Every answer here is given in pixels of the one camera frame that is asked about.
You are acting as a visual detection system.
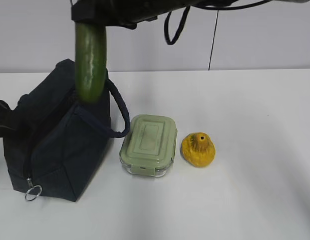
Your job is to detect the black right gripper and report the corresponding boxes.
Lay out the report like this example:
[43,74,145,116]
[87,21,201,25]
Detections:
[71,0,160,30]

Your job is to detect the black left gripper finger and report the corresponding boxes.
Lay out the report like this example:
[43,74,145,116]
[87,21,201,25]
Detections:
[0,100,12,138]

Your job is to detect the green cucumber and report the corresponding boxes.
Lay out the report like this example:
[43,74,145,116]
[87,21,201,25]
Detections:
[75,22,107,104]

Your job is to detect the dark blue insulated lunch bag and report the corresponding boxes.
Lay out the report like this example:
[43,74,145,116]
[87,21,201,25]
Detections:
[1,59,130,202]

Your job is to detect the green lidded glass food container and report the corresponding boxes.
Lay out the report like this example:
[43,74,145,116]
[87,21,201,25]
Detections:
[119,114,178,178]

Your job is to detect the yellow toy pumpkin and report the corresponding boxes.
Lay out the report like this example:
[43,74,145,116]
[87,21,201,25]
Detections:
[181,132,216,168]

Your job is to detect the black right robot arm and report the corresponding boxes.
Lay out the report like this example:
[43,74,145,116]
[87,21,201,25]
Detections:
[71,0,269,29]

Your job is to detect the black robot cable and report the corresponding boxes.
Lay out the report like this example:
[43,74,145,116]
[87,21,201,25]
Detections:
[164,0,273,46]

